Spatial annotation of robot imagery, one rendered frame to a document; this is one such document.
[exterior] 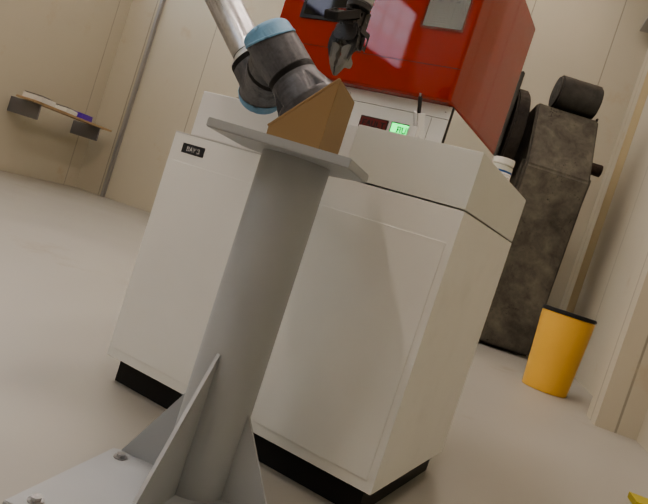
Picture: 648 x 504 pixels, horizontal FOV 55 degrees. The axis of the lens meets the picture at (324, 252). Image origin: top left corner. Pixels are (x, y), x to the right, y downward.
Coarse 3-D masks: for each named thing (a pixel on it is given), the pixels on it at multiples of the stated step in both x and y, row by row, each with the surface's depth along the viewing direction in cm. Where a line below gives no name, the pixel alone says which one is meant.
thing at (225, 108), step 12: (204, 96) 191; (216, 96) 189; (228, 96) 187; (204, 108) 191; (216, 108) 189; (228, 108) 187; (240, 108) 185; (204, 120) 190; (228, 120) 186; (240, 120) 184; (252, 120) 182; (264, 120) 180; (192, 132) 192; (204, 132) 190; (216, 132) 188; (264, 132) 180; (348, 132) 168; (228, 144) 185; (348, 144) 167; (348, 156) 167
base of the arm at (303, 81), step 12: (300, 60) 137; (288, 72) 137; (300, 72) 136; (312, 72) 137; (276, 84) 138; (288, 84) 136; (300, 84) 135; (312, 84) 136; (324, 84) 136; (276, 96) 140; (288, 96) 136; (300, 96) 134; (288, 108) 136
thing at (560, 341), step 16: (544, 304) 485; (544, 320) 478; (560, 320) 468; (576, 320) 464; (592, 320) 467; (544, 336) 474; (560, 336) 467; (576, 336) 465; (544, 352) 472; (560, 352) 466; (576, 352) 467; (528, 368) 482; (544, 368) 471; (560, 368) 467; (576, 368) 472; (528, 384) 478; (544, 384) 470; (560, 384) 468
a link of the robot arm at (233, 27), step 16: (208, 0) 157; (224, 0) 155; (240, 0) 157; (224, 16) 155; (240, 16) 155; (224, 32) 156; (240, 32) 154; (240, 48) 153; (240, 64) 152; (240, 80) 153; (240, 96) 157; (256, 96) 151; (272, 96) 150; (256, 112) 157; (272, 112) 159
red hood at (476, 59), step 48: (288, 0) 252; (336, 0) 241; (384, 0) 232; (432, 0) 223; (480, 0) 215; (384, 48) 230; (432, 48) 221; (480, 48) 227; (528, 48) 279; (432, 96) 219; (480, 96) 242
